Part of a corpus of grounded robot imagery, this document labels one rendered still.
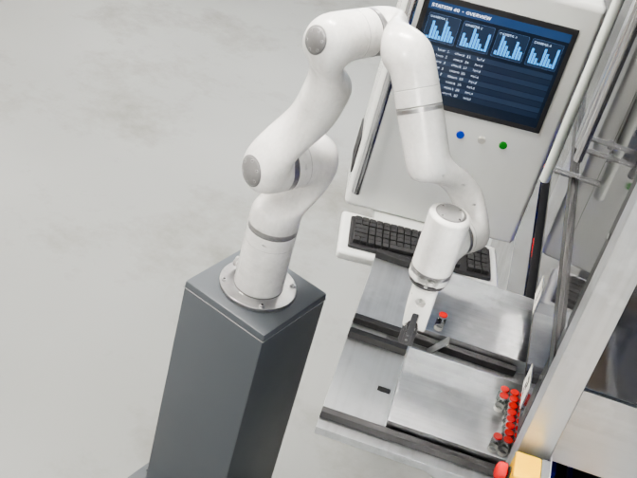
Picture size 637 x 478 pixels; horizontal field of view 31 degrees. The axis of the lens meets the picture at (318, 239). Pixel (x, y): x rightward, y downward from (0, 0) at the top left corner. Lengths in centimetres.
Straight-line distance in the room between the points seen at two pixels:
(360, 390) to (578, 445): 51
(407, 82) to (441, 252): 33
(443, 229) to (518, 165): 103
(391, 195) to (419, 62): 110
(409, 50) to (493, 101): 93
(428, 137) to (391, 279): 79
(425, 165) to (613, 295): 42
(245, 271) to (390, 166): 66
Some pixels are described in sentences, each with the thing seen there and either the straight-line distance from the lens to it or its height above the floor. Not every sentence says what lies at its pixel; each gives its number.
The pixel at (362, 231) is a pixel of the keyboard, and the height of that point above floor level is 83.
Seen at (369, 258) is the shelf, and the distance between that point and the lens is 308.
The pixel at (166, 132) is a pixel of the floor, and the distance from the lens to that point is 491.
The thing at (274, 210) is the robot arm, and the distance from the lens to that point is 260.
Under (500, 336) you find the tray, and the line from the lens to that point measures 285.
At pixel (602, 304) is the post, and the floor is 141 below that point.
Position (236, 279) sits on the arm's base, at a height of 89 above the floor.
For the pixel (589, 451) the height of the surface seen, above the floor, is 107.
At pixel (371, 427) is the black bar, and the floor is 90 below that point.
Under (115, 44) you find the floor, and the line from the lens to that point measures 552.
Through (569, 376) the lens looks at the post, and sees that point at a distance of 224.
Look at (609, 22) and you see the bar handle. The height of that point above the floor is 163.
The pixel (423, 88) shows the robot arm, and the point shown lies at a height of 161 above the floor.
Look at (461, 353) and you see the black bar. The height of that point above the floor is 90.
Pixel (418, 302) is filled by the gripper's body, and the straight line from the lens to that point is 228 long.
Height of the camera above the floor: 258
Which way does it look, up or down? 35 degrees down
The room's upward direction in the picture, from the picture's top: 16 degrees clockwise
